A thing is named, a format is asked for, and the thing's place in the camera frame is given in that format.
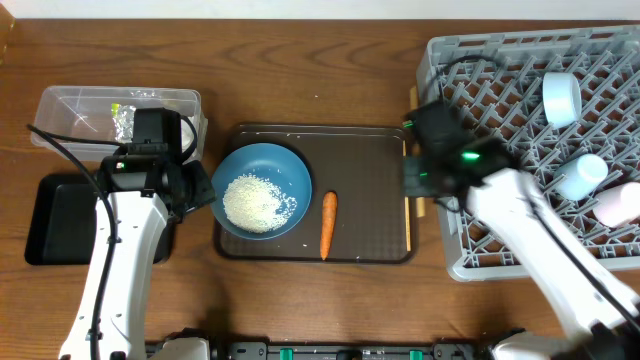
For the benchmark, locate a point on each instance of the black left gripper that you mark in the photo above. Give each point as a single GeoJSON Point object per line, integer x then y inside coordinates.
{"type": "Point", "coordinates": [207, 191]}

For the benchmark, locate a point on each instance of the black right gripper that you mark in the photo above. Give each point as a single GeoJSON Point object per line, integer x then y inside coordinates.
{"type": "Point", "coordinates": [416, 185]}

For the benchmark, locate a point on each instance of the wooden chopstick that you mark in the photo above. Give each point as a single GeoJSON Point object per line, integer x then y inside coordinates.
{"type": "Point", "coordinates": [420, 202]}
{"type": "Point", "coordinates": [407, 211]}

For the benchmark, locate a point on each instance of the white napkin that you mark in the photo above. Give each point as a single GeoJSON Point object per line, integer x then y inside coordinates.
{"type": "Point", "coordinates": [188, 134]}

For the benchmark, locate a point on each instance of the aluminium foil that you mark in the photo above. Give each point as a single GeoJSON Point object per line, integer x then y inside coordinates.
{"type": "Point", "coordinates": [124, 123]}

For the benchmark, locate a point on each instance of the light blue cup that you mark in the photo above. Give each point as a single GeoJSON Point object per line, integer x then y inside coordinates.
{"type": "Point", "coordinates": [581, 176]}

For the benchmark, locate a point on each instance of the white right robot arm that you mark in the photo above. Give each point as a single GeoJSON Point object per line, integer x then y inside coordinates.
{"type": "Point", "coordinates": [599, 314]}

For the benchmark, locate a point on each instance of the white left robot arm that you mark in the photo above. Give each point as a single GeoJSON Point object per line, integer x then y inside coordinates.
{"type": "Point", "coordinates": [143, 187]}

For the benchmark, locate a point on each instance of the grey dishwasher rack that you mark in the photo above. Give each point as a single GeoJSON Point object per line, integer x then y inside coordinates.
{"type": "Point", "coordinates": [495, 82]}

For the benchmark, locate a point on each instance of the pile of white rice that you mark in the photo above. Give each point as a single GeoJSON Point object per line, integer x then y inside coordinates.
{"type": "Point", "coordinates": [256, 205]}

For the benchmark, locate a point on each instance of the brown serving tray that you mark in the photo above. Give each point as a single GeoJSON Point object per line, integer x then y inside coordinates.
{"type": "Point", "coordinates": [363, 166]}

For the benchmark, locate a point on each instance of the dark blue plate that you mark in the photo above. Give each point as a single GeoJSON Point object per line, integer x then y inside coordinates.
{"type": "Point", "coordinates": [282, 166]}

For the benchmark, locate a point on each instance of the orange carrot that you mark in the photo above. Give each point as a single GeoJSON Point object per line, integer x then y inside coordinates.
{"type": "Point", "coordinates": [329, 214]}

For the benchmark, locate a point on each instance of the clear plastic bin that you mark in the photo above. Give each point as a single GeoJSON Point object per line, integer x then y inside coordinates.
{"type": "Point", "coordinates": [86, 112]}

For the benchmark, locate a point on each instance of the black tray bin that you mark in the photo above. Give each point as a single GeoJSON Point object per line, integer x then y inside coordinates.
{"type": "Point", "coordinates": [63, 224]}

